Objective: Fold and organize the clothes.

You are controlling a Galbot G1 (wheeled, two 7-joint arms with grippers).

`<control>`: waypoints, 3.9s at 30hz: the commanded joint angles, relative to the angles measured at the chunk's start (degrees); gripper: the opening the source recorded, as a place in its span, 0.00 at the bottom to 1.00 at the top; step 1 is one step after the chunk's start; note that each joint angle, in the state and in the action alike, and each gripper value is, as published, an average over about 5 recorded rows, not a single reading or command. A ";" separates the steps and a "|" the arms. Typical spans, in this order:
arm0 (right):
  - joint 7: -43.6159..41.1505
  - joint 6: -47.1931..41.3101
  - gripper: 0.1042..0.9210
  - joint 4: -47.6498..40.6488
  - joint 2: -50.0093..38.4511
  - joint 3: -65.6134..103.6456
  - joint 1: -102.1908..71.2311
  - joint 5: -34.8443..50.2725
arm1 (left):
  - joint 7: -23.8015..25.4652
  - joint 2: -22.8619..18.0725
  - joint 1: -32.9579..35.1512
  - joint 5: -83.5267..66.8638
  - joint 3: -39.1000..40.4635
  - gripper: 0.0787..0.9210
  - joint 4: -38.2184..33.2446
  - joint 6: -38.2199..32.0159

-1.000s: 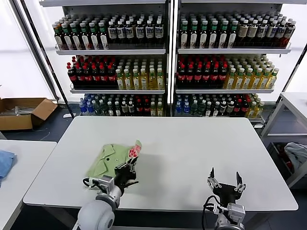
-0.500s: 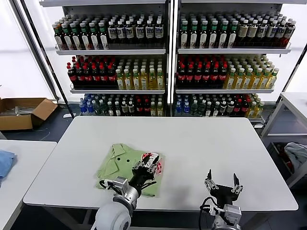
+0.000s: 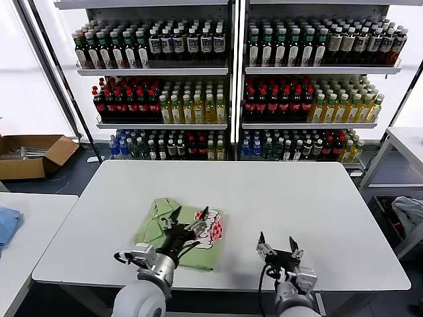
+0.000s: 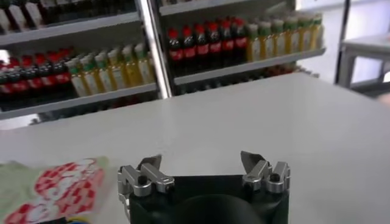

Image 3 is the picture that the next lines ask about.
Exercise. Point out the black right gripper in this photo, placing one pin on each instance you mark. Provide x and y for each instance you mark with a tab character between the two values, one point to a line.
282	261

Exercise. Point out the green cap dark tea bottle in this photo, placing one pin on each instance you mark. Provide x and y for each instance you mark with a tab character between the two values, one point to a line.
307	49
293	49
320	49
118	53
280	49
267	49
142	53
131	53
253	49
105	53
80	53
92	53

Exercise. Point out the crumpled grey white cloth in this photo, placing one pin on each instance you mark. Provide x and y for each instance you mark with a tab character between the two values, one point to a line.
408	209

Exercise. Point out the light green polo shirt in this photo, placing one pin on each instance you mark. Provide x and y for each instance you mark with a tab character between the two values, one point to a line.
155	228

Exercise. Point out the silver metal parts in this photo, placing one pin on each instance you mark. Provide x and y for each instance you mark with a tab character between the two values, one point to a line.
31	152

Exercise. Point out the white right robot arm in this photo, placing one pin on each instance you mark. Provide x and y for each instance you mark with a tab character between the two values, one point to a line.
294	303

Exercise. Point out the white cap red tea bottle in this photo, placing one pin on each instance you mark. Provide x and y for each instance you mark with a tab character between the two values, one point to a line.
398	44

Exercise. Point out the white metal side table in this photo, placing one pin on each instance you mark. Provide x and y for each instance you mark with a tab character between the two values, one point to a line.
376	156

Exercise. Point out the white cap beige label bottle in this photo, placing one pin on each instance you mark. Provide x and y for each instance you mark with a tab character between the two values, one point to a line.
347	44
334	44

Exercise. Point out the folded blue cloth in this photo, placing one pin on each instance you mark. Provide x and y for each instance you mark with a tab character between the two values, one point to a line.
8	224

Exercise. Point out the white cap dark drink bottle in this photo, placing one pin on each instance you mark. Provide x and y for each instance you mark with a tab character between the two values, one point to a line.
162	151
318	150
151	151
298	151
287	151
180	150
171	150
308	150

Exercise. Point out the red cap cola bottle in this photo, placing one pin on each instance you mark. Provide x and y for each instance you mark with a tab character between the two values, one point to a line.
295	107
110	107
272	107
132	107
284	107
327	150
261	107
121	107
192	150
202	150
143	107
153	107
337	150
306	107
249	107
98	107

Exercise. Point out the white cap blue label bottle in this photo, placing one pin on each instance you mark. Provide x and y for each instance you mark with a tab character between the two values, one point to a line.
386	44
178	44
192	44
167	44
361	43
218	43
205	44
154	44
374	43

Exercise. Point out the white cap yellow tea bottle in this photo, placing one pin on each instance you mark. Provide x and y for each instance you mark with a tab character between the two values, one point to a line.
211	152
347	152
318	112
176	114
363	112
198	114
209	114
340	112
375	112
220	114
165	114
329	112
187	114
352	112
220	152
358	152

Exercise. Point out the black slanted metal pole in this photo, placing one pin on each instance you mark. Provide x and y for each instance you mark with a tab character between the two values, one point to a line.
65	82

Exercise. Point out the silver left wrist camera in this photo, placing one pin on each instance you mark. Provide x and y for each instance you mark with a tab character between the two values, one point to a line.
143	256

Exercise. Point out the white paper scrap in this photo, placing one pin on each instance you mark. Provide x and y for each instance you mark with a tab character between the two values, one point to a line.
93	159

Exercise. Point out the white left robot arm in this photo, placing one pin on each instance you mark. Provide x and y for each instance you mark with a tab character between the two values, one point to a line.
142	297

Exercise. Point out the white metal shelf rack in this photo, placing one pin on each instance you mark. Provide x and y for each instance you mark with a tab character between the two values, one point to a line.
152	72
314	70

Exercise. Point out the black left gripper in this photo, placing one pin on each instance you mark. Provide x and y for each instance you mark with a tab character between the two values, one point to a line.
175	241

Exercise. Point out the black plastic crate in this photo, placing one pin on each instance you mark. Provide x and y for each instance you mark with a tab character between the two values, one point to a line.
380	206

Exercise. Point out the blue drink bottle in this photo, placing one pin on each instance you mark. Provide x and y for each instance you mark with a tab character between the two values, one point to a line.
124	150
256	151
114	150
245	151

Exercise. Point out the clear green water bottle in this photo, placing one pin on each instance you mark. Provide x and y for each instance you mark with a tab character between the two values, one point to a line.
132	150
142	150
268	150
279	150

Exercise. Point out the grey slanted frame beam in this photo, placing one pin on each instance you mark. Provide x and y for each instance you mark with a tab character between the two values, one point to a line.
46	66

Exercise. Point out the open brown cardboard box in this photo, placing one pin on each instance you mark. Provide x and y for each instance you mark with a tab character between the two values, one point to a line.
20	168

